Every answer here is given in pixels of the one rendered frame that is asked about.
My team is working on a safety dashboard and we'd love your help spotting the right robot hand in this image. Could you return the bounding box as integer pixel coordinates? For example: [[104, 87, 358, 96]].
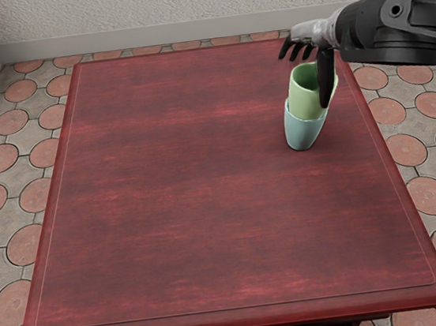
[[273, 14, 351, 114]]

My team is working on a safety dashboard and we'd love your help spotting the green cup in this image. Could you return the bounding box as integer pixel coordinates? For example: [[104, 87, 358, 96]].
[[284, 58, 344, 123]]

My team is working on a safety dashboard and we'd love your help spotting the light blue cup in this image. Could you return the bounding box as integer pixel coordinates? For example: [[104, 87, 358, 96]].
[[280, 92, 332, 153]]

